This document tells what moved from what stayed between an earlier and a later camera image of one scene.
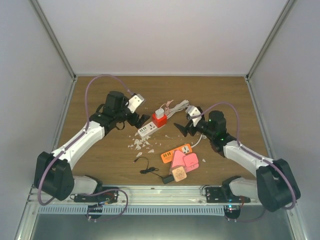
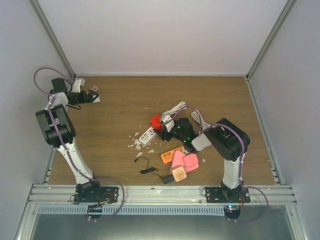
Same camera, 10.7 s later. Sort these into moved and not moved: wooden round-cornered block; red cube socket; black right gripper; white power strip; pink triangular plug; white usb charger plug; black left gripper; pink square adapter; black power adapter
Moved: red cube socket; black left gripper; black right gripper; white usb charger plug; white power strip
Not moved: black power adapter; pink triangular plug; pink square adapter; wooden round-cornered block
